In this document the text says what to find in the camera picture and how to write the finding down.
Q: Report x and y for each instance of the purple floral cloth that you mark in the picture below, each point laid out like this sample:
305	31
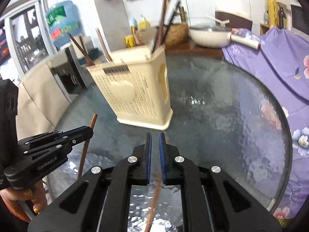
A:
281	64

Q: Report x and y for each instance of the cream perforated utensil holder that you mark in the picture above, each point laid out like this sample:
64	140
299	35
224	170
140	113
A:
135	85

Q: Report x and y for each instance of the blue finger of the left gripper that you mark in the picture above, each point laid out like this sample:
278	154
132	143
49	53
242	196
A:
72	131

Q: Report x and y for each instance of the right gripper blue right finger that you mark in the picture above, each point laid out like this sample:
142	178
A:
164	157

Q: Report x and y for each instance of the wooden counter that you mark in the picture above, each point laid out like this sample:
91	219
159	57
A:
190	48

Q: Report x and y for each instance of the window frame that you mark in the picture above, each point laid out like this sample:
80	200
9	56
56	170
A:
27	34

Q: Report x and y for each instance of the yellow roll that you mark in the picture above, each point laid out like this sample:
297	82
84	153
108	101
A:
273	13

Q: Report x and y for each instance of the black chopstick gold band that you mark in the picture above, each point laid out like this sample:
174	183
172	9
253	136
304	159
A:
165	29

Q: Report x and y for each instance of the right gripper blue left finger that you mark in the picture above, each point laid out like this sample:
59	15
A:
145	161

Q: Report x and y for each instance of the blue water bottle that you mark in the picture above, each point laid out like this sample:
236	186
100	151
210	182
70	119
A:
63	18

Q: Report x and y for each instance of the left hand orange nails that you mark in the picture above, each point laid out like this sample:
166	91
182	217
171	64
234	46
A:
23	203

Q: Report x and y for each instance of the yellow soap bottle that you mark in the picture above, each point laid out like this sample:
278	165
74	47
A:
143	24

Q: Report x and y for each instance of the dark brown chopstick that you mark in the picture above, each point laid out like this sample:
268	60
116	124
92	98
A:
158	41

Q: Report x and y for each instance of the brown wooden chopstick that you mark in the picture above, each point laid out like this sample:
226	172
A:
85	147
154	202

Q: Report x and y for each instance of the yellow cup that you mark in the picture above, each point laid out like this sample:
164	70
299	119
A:
130	41

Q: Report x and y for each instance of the beige cloth cover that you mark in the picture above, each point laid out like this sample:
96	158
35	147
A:
41	103

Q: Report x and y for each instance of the rice cooker brown white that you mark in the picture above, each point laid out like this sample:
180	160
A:
235	21

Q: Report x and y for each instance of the woven basket sink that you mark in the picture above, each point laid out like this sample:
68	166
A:
176	35

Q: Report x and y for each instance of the water dispenser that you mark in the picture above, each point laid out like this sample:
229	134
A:
71	77

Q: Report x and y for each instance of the white frying pan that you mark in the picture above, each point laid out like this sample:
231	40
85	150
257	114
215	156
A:
218	37

